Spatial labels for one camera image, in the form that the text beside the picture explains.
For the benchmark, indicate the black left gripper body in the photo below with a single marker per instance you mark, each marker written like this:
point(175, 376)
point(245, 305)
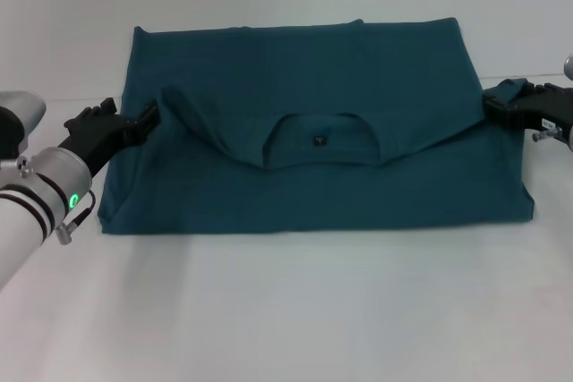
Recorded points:
point(98, 140)

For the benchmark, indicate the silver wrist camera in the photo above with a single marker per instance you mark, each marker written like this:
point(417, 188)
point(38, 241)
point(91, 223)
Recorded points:
point(20, 122)
point(569, 66)

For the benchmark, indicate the blue shirt with FREE print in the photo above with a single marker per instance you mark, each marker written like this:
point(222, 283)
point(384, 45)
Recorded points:
point(291, 87)

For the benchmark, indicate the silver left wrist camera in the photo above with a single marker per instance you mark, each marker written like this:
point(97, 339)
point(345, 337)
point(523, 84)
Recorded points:
point(20, 122)

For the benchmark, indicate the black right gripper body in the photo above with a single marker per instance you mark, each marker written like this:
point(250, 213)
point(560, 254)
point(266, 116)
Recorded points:
point(544, 107)

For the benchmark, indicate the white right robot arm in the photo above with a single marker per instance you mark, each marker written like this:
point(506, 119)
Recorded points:
point(570, 138)

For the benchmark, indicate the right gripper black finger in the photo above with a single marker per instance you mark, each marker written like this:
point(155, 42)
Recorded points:
point(499, 109)

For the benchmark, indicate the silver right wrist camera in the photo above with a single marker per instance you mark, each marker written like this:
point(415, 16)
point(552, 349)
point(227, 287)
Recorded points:
point(569, 66)

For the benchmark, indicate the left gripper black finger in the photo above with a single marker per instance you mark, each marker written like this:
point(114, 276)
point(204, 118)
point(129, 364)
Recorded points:
point(143, 124)
point(91, 116)

